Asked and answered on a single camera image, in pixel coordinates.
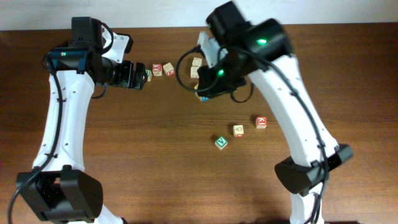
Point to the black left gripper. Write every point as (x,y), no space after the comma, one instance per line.
(125,78)

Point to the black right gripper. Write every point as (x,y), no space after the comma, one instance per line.
(211,88)

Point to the wooden block number 8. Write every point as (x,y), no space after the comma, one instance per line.
(203,98)

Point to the red E wooden block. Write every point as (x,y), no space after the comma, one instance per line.
(261,122)

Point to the ice cream picture wooden block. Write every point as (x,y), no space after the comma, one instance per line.
(238,131)

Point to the green V wooden block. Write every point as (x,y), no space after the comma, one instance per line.
(221,142)

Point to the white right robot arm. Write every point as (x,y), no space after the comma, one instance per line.
(273,69)

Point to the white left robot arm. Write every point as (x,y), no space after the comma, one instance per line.
(58,189)

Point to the green B wooden block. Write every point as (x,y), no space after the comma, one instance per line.
(149,75)

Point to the red Y wooden block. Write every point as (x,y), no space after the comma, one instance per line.
(157,70)

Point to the wooden block number 5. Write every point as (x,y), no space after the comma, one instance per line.
(168,69)

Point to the red A wooden block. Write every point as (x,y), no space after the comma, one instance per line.
(197,62)

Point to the wooden block number 2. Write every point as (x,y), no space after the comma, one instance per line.
(194,72)

